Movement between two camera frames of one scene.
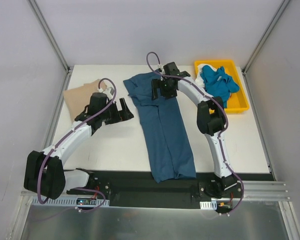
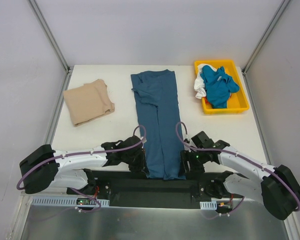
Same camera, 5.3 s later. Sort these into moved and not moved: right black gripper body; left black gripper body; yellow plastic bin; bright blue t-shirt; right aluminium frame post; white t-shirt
Moved: right black gripper body; left black gripper body
Not moved: bright blue t-shirt; right aluminium frame post; yellow plastic bin; white t-shirt
